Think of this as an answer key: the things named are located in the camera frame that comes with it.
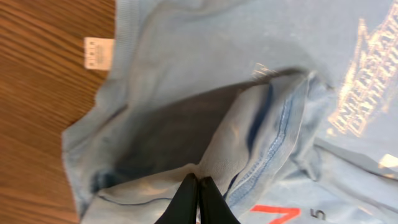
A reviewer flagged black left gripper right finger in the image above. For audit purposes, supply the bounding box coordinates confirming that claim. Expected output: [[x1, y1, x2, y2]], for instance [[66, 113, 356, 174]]
[[199, 177, 240, 224]]

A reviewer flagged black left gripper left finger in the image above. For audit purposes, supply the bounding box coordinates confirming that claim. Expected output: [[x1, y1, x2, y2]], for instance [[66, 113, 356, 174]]
[[155, 173, 198, 224]]

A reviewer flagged light blue t-shirt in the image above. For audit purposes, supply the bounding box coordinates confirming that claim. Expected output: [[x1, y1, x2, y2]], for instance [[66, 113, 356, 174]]
[[62, 0, 397, 223]]

